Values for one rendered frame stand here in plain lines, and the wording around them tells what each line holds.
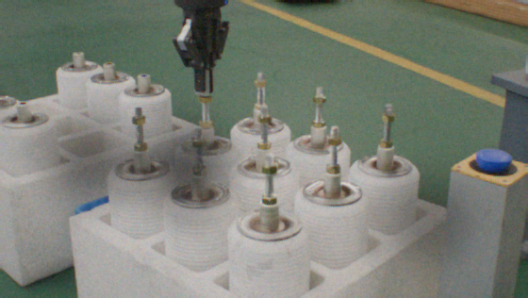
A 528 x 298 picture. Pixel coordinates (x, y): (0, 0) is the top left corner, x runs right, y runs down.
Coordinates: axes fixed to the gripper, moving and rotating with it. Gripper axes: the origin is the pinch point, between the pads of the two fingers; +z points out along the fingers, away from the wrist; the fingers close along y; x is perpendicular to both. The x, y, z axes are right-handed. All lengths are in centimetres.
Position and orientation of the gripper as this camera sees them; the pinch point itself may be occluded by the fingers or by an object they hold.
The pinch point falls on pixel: (204, 80)
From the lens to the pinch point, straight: 99.9
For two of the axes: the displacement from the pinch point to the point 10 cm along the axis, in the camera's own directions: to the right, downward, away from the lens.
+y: 4.0, -3.4, 8.5
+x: -9.2, -1.4, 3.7
